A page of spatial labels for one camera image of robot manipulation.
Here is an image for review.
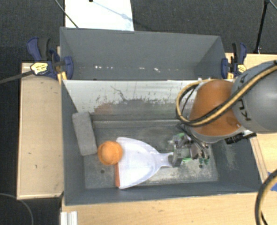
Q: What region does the pale wood board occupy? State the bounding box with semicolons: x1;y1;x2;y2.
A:
16;61;65;200

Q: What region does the black cylinder on white bracket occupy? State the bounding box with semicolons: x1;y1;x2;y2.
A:
225;130;257;145

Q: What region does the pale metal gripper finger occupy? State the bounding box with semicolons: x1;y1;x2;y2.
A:
172;150;183;168
168;137;179;150

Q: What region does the orange ball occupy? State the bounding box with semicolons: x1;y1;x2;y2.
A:
97;141;124;166

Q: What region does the orange stick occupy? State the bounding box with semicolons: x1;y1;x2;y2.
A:
114;164;121;188

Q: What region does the white plastic dustpan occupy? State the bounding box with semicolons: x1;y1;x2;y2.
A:
116;136;176;190

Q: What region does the grey metal bin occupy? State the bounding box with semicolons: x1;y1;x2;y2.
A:
59;26;263;206

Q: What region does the grey sponge block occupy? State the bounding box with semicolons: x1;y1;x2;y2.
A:
72;112;98;157

